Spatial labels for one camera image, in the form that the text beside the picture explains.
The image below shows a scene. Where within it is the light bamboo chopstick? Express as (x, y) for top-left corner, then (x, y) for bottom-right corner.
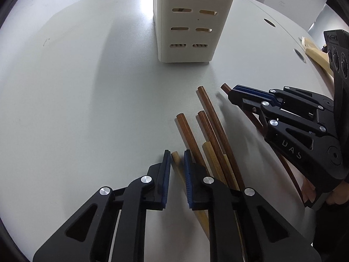
(222, 154), (240, 191)
(171, 151), (211, 239)
(202, 141), (228, 183)

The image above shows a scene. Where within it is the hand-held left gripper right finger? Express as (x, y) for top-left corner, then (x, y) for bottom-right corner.
(183, 150), (321, 262)

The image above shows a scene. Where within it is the white slotted utensil holder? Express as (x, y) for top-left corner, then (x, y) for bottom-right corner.
(152, 0), (240, 64)

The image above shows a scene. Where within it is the reddish brown wooden chopstick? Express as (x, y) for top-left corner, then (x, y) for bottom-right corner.
(176, 113), (210, 175)

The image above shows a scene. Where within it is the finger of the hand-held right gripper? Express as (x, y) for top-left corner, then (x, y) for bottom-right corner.
(232, 85), (335, 121)
(228, 89), (339, 170)

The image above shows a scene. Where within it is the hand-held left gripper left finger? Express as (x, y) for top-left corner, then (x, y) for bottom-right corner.
(33, 150), (172, 262)

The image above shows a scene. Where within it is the light wooden plank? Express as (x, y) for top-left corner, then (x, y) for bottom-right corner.
(301, 37), (334, 79)

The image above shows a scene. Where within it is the person's right hand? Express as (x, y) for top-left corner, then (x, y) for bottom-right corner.
(301, 175), (316, 205)

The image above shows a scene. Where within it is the dark brown wooden chopstick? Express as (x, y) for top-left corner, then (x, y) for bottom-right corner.
(196, 111), (239, 190)
(197, 86), (244, 191)
(220, 83), (305, 202)

